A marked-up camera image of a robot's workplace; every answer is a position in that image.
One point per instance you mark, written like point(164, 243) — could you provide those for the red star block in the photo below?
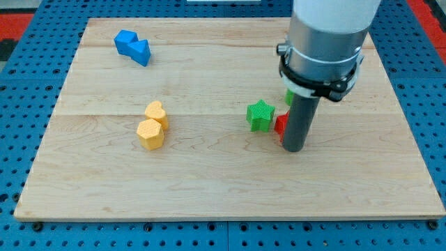
point(280, 125)

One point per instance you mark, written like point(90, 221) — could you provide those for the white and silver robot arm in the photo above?
point(325, 37)

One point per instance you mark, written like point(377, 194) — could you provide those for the green star block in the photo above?
point(259, 116)

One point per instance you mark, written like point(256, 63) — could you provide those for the green circle block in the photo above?
point(289, 97)

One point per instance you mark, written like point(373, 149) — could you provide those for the light wooden board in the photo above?
point(359, 162)

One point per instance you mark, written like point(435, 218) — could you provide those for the yellow heart block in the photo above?
point(155, 110)

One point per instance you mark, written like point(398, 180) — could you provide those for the yellow hexagon block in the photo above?
point(150, 134)

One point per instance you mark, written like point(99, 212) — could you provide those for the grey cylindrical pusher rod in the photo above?
point(301, 114)

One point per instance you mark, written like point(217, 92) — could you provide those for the blue triangle block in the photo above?
point(139, 51)

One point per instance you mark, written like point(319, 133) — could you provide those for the blue cube block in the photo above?
point(122, 41)

